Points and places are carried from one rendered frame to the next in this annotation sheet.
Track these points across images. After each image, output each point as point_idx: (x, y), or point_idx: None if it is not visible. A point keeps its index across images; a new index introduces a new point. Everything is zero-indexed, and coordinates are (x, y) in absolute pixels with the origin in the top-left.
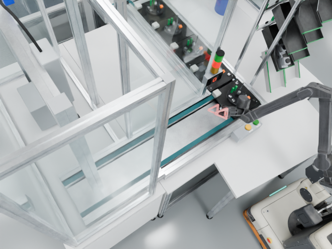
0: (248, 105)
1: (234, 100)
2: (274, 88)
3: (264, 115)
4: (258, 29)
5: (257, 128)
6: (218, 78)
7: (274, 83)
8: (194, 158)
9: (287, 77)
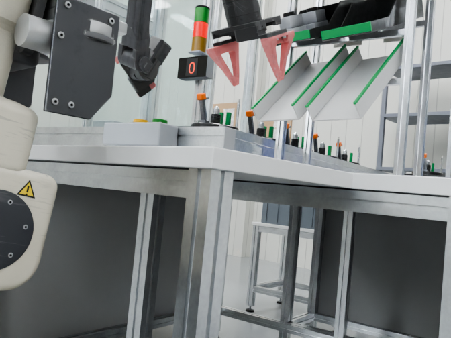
0: (151, 45)
1: (196, 120)
2: (278, 119)
3: (127, 23)
4: (337, 44)
5: (147, 129)
6: (200, 70)
7: (288, 110)
8: (56, 142)
9: (336, 113)
